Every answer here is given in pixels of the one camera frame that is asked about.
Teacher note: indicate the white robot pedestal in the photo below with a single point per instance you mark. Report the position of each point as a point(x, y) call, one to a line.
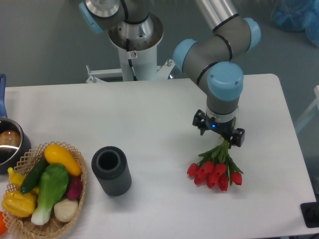
point(137, 46)

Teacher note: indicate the white frame at right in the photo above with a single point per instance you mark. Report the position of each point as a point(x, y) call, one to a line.
point(308, 113)

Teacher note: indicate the yellow squash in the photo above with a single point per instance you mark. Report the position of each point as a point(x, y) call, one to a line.
point(56, 154)

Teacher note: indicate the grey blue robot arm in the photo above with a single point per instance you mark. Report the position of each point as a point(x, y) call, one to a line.
point(209, 64)

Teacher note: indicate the black device at edge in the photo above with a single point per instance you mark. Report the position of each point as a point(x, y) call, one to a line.
point(310, 212)

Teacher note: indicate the small yellow banana pepper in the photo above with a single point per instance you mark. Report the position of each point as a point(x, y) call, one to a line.
point(15, 178)

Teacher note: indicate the green bok choy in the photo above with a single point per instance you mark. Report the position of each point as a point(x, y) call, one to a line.
point(52, 186)

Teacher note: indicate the purple red radish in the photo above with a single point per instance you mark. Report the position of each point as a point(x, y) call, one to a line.
point(75, 188)

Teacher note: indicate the woven wicker basket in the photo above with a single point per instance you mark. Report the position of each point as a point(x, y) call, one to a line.
point(23, 228)

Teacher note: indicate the white garlic bulb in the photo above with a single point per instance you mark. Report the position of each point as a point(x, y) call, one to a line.
point(65, 210)

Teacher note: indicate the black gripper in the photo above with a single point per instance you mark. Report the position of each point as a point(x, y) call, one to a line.
point(224, 127)

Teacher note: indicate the red tulip bouquet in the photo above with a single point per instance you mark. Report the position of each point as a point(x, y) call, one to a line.
point(216, 169)

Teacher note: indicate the dark green cucumber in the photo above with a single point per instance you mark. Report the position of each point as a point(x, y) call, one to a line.
point(33, 178)

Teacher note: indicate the blue plastic bag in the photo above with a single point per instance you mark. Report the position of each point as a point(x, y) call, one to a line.
point(298, 16)

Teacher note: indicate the dark grey ribbed vase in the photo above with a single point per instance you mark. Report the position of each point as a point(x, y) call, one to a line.
point(110, 166)

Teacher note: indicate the orange fruit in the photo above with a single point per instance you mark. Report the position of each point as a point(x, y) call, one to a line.
point(3, 227)

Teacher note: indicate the yellow corn cob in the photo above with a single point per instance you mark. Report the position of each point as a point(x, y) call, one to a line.
point(18, 204)

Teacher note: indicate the blue handled saucepan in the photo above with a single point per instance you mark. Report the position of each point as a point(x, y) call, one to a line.
point(13, 141)

